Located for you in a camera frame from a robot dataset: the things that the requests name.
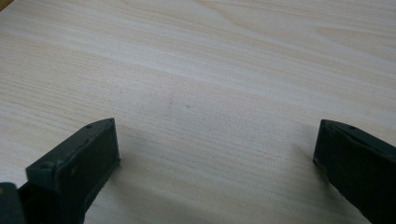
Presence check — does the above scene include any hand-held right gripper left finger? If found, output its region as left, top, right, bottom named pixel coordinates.
left=18, top=118, right=121, bottom=224

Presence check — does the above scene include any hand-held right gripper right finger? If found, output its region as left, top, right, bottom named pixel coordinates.
left=312, top=119, right=396, bottom=224

